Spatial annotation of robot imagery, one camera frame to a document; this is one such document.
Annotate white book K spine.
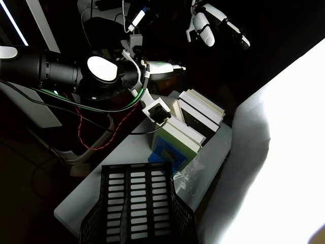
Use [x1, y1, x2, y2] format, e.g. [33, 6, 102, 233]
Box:
[178, 91, 223, 127]

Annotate blue metal bookend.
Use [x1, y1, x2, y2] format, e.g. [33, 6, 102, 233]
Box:
[148, 136, 189, 175]

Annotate green cable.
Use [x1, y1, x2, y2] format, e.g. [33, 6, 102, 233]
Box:
[38, 75, 151, 113]

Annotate black and white spine book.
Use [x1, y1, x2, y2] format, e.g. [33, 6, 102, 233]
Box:
[165, 117, 207, 147]

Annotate white power strip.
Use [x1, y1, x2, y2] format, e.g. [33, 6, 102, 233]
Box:
[121, 34, 143, 55]

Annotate clear plastic film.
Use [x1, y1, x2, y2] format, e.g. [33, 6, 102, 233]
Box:
[175, 152, 207, 194]

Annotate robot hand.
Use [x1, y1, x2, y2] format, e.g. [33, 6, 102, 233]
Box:
[146, 60, 187, 82]
[192, 3, 251, 51]

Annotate black book LET IT BE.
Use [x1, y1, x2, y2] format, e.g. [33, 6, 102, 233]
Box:
[177, 99, 219, 140]

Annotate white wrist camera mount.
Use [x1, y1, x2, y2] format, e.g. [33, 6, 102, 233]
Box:
[141, 93, 173, 126]
[186, 24, 201, 43]

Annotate white plug adapter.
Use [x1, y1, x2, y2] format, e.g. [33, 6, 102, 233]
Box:
[126, 10, 147, 33]

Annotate red twisted cable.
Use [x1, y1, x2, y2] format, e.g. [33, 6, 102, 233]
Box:
[74, 101, 140, 151]

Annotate pale yellow spine book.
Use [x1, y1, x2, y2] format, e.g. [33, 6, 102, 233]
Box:
[187, 90, 226, 119]

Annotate pale green book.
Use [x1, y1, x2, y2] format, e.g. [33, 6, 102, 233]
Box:
[151, 126, 203, 165]

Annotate white column with light strip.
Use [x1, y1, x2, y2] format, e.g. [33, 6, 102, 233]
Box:
[0, 0, 63, 128]

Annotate black mesh file rack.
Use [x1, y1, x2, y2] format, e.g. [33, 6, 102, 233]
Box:
[79, 161, 198, 244]

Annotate white backdrop sheet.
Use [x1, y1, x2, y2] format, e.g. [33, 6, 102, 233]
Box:
[198, 38, 325, 244]

